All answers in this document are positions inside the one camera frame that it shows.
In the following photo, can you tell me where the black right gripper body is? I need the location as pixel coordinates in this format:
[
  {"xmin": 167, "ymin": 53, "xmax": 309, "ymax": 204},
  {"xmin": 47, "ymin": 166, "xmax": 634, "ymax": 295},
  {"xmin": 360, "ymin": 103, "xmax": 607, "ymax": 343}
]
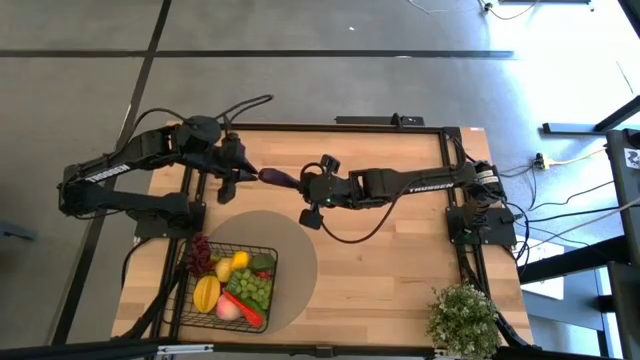
[{"xmin": 312, "ymin": 154, "xmax": 362, "ymax": 210}]

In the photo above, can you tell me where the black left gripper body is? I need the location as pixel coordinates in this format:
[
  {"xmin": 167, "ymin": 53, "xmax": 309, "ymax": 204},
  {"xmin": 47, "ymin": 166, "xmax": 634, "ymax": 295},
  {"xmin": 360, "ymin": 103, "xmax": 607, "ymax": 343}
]
[{"xmin": 209, "ymin": 132, "xmax": 246, "ymax": 205}]

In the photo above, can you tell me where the purple sweet potato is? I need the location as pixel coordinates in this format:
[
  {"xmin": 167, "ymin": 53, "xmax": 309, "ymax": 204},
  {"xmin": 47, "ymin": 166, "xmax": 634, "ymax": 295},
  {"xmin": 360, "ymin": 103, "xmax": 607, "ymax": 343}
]
[{"xmin": 257, "ymin": 167, "xmax": 302, "ymax": 192}]

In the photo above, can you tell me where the yellow lemon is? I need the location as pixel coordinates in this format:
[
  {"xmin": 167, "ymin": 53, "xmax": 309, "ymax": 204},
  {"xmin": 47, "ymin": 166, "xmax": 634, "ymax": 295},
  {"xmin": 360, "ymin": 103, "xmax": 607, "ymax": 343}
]
[{"xmin": 229, "ymin": 250, "xmax": 252, "ymax": 272}]

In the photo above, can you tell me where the red grape bunch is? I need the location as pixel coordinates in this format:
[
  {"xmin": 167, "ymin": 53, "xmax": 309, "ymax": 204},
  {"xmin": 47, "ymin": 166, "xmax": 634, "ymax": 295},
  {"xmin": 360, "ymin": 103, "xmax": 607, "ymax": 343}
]
[{"xmin": 185, "ymin": 232, "xmax": 214, "ymax": 278}]

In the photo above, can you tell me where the yellow pear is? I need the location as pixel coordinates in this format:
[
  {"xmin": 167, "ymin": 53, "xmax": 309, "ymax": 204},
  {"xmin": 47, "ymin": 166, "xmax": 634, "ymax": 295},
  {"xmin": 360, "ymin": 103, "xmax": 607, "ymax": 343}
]
[{"xmin": 214, "ymin": 256, "xmax": 235, "ymax": 284}]

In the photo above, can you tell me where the green grape bunch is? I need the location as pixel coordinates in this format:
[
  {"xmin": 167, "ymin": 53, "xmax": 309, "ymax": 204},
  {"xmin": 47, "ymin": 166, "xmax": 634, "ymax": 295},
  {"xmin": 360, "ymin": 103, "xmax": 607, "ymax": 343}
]
[{"xmin": 224, "ymin": 267, "xmax": 274, "ymax": 312}]

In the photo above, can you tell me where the yellow starfruit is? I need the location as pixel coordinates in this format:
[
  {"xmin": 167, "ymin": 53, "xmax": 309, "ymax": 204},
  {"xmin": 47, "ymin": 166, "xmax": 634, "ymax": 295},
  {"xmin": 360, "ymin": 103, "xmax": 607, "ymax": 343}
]
[{"xmin": 192, "ymin": 274, "xmax": 223, "ymax": 315}]

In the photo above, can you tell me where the orange carrot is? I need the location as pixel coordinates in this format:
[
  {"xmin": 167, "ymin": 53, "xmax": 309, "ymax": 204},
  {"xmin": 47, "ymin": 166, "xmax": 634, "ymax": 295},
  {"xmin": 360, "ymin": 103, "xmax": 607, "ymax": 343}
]
[{"xmin": 221, "ymin": 290, "xmax": 267, "ymax": 329}]

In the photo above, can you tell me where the pink peach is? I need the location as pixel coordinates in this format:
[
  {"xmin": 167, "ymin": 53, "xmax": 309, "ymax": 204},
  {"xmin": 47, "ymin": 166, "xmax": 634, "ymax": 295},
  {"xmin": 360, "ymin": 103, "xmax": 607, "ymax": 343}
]
[{"xmin": 215, "ymin": 293, "xmax": 244, "ymax": 322}]

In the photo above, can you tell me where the round grey mat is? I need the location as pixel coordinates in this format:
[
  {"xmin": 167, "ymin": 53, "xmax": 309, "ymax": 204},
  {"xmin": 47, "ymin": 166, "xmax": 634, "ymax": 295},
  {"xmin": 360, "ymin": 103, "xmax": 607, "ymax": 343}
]
[{"xmin": 203, "ymin": 210, "xmax": 319, "ymax": 335}]

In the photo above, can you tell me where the black flat bar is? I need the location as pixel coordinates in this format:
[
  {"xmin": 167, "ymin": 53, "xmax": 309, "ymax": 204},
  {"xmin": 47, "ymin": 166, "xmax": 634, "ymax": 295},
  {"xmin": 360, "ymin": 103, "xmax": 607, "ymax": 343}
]
[{"xmin": 334, "ymin": 113, "xmax": 426, "ymax": 127}]

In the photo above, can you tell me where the silver metal bar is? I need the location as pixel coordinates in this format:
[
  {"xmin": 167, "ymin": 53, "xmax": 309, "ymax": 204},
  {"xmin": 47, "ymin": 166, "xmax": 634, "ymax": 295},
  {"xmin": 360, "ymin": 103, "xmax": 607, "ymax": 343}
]
[{"xmin": 156, "ymin": 343, "xmax": 215, "ymax": 357}]

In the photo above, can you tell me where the potted green plant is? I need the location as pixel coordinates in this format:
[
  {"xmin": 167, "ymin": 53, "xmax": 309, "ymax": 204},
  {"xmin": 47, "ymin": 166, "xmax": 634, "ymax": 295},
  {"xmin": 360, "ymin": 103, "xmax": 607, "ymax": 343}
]
[{"xmin": 426, "ymin": 282, "xmax": 503, "ymax": 360}]

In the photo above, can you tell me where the black floor beam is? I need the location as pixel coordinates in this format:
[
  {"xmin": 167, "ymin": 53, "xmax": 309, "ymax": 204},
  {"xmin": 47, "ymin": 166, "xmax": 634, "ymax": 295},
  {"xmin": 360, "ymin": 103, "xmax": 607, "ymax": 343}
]
[
  {"xmin": 517, "ymin": 234, "xmax": 631, "ymax": 286},
  {"xmin": 542, "ymin": 94, "xmax": 640, "ymax": 136}
]

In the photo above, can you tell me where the black desk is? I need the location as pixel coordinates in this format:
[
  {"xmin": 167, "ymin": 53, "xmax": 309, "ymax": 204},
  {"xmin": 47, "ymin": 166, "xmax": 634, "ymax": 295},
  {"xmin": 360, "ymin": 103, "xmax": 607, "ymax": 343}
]
[{"xmin": 604, "ymin": 127, "xmax": 640, "ymax": 360}]

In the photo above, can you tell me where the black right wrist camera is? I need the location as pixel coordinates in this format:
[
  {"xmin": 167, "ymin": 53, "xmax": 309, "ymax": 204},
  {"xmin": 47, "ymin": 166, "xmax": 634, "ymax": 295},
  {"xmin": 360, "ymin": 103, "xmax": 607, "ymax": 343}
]
[{"xmin": 298, "ymin": 208, "xmax": 324, "ymax": 232}]

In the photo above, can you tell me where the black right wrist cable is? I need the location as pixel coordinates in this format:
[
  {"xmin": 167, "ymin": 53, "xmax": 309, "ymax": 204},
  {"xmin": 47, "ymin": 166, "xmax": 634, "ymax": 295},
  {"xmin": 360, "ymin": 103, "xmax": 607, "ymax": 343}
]
[{"xmin": 319, "ymin": 187, "xmax": 407, "ymax": 246}]

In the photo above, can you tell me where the black wire basket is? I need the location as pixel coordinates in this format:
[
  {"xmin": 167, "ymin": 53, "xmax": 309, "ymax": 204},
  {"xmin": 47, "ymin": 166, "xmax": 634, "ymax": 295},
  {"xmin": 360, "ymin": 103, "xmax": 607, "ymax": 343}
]
[{"xmin": 171, "ymin": 241, "xmax": 280, "ymax": 335}]

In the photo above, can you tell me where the white power cord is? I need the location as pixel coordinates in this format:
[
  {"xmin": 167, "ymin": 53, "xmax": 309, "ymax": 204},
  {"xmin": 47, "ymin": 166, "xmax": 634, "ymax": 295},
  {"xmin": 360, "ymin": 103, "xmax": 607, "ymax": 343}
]
[{"xmin": 548, "ymin": 145, "xmax": 609, "ymax": 169}]

